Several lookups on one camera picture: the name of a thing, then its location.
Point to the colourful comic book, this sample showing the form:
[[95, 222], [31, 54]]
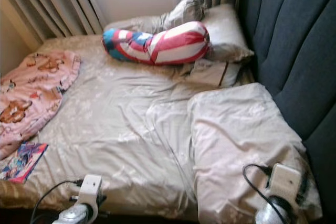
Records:
[[25, 162]]

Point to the large grey floral pillow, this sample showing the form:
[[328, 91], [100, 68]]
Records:
[[236, 140]]

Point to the pink bear print blanket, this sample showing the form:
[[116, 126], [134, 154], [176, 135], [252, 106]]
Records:
[[31, 95]]

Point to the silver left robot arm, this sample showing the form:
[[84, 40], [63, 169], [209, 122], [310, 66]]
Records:
[[76, 216]]

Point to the bed with grey floral sheet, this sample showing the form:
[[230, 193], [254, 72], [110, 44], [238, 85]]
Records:
[[115, 114]]

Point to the small grey folded pillow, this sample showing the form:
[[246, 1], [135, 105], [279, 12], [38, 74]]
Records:
[[212, 73]]

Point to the dark blue padded headboard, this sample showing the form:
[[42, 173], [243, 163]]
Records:
[[294, 35]]

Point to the red white blue bolster pillow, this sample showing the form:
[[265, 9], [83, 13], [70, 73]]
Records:
[[176, 45]]

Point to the grey knotted bolster pillow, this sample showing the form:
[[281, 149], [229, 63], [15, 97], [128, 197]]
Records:
[[189, 11]]

